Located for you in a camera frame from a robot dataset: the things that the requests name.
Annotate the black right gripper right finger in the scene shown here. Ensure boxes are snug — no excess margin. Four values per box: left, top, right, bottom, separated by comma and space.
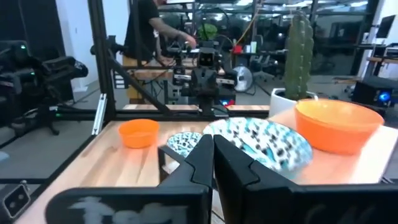
213, 133, 398, 224

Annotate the black computer monitor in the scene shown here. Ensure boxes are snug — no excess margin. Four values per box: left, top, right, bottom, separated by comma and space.
375, 14, 397, 39

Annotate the person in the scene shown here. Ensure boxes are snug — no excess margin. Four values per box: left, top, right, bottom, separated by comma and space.
124, 0, 197, 68

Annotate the wooden workbench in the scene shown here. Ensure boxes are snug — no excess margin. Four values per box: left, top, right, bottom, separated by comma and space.
122, 55, 226, 105

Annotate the grey floor fan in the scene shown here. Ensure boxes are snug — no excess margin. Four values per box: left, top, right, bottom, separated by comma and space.
233, 65, 254, 93

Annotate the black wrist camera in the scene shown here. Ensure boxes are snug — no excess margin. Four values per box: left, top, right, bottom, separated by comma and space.
198, 51, 216, 68

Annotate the silver aluminium extrusion piece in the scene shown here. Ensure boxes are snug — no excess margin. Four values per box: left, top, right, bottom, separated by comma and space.
91, 93, 108, 136

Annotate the green leafy plant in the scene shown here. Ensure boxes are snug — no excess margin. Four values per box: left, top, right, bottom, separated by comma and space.
198, 23, 218, 41

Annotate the black aluminium rig frame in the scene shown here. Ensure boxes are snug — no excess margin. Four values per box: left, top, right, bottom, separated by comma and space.
0, 0, 271, 187

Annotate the wooden desk with black legs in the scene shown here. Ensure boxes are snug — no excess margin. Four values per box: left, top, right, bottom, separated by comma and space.
362, 46, 398, 80

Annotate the orange plastic bowl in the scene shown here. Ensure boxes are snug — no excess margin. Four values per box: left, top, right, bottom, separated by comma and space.
118, 118, 160, 149
294, 98, 386, 156

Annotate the white hexagonal plant pot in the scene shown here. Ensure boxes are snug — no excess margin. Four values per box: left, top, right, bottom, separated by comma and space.
268, 88, 318, 118

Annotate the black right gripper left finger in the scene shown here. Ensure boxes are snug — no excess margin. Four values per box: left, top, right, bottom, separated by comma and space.
45, 133, 215, 224

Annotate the small floral ceramic bowl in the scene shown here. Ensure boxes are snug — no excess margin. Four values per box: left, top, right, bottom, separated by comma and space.
167, 131, 203, 159

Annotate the large floral ceramic bowl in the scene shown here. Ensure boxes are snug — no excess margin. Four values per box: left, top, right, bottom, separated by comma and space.
202, 116, 314, 180

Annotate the black equipment with green lights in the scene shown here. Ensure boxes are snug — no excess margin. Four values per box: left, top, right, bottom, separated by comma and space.
0, 39, 90, 136

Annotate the green cactus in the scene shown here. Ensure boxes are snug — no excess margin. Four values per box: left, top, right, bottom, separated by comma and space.
283, 11, 315, 101

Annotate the black computer with blue light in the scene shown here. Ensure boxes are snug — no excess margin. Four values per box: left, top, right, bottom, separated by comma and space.
352, 76, 398, 107

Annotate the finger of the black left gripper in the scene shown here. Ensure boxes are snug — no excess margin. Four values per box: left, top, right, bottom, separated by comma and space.
191, 68, 205, 96
204, 68, 219, 96

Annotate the black table-level camera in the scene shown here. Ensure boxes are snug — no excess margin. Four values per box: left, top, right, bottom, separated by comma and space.
0, 182, 32, 220

